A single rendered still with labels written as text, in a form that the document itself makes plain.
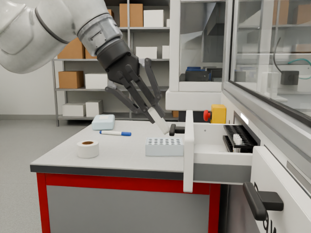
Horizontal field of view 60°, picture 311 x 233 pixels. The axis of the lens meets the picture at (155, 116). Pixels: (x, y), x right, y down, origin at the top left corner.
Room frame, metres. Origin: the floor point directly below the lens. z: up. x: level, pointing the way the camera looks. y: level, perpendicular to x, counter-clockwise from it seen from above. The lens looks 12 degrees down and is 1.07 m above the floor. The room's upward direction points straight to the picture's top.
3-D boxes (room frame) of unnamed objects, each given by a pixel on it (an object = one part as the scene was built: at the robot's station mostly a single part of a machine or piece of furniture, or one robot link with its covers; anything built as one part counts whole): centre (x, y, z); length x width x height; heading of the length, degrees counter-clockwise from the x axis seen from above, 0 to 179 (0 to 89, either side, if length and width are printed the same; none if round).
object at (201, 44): (2.26, -0.74, 1.13); 1.78 x 1.14 x 0.45; 173
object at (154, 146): (0.88, -0.03, 0.78); 0.12 x 0.08 x 0.04; 89
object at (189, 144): (0.61, -0.08, 0.87); 0.29 x 0.02 x 0.11; 173
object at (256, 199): (0.29, -0.13, 0.91); 0.07 x 0.04 x 0.01; 173
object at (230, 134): (0.60, -0.18, 0.90); 0.18 x 0.02 x 0.01; 173
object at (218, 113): (0.93, -0.22, 0.88); 0.07 x 0.05 x 0.07; 173
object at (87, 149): (0.85, 0.22, 0.78); 0.07 x 0.07 x 0.04
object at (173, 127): (0.62, -0.05, 0.91); 0.07 x 0.04 x 0.01; 173
